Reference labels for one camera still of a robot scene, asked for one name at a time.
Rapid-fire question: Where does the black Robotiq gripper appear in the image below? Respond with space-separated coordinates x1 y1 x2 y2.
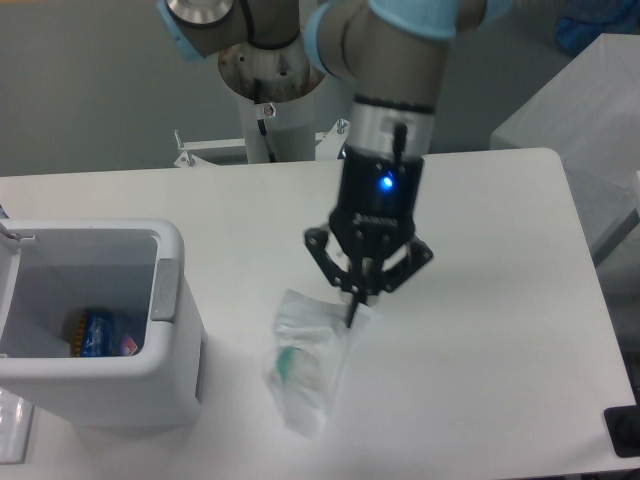
304 122 434 328

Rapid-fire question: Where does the white plastic wrapper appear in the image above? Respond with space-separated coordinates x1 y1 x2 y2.
264 290 381 439

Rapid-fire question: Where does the clear crushed plastic bottle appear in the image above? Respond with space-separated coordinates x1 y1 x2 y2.
84 312 144 357

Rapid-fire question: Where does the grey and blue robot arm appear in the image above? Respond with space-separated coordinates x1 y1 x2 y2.
156 1 510 306

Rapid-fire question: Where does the white trash can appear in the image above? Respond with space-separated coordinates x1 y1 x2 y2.
1 219 206 427

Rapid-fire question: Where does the white covered side table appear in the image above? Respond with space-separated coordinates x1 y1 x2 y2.
490 34 639 255

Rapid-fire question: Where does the black device at table edge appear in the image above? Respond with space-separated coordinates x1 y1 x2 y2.
604 405 639 458

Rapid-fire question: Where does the blue yellow snack packet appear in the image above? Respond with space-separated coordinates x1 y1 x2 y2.
71 307 120 358

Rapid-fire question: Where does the blue bag in background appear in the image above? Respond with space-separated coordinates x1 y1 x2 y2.
554 0 639 57

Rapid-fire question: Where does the clear plastic sheet holder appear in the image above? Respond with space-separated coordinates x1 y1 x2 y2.
1 389 34 465

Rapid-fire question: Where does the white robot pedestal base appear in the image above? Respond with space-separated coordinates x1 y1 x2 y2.
174 37 350 168

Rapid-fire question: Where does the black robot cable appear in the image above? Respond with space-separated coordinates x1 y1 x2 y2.
252 78 278 164

